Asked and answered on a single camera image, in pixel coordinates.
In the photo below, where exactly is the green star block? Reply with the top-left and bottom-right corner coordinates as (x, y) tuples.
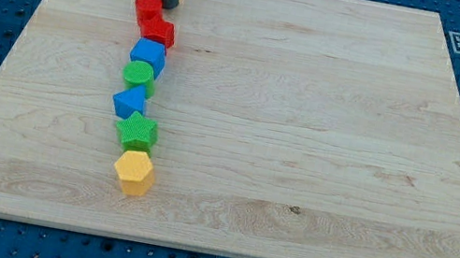
(116, 111), (158, 156)

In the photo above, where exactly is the green circle block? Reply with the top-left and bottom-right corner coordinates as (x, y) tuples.
(122, 60), (155, 99)

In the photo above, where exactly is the red star block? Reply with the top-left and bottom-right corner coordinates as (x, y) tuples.
(139, 16), (175, 49)

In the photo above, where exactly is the red circle block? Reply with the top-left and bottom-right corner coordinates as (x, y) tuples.
(135, 0), (163, 24)

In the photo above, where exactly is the wooden board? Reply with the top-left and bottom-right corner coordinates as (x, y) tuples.
(0, 0), (460, 258)

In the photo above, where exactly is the yellow hexagon block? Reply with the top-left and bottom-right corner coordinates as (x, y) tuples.
(114, 150), (155, 196)

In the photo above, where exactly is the blue triangle block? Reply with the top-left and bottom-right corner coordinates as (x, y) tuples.
(113, 85), (146, 119)

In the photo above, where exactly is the blue cube block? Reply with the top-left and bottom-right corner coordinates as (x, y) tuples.
(129, 37), (166, 78)

